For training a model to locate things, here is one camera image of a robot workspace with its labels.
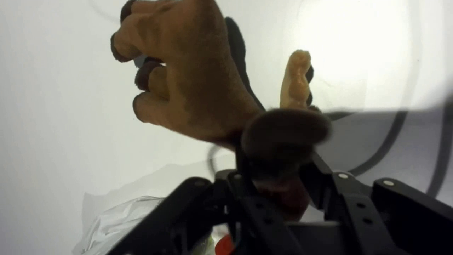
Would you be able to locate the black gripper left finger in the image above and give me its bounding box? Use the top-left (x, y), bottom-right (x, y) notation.
top-left (106, 168), bottom-right (308, 255)

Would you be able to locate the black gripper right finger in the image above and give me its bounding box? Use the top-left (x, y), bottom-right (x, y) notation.
top-left (300, 151), bottom-right (453, 255)

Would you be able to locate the brown plush toy animal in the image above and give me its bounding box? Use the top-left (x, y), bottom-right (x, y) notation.
top-left (109, 0), bottom-right (334, 223)

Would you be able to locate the white plastic bag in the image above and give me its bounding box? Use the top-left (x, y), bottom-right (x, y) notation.
top-left (71, 161), bottom-right (229, 255)

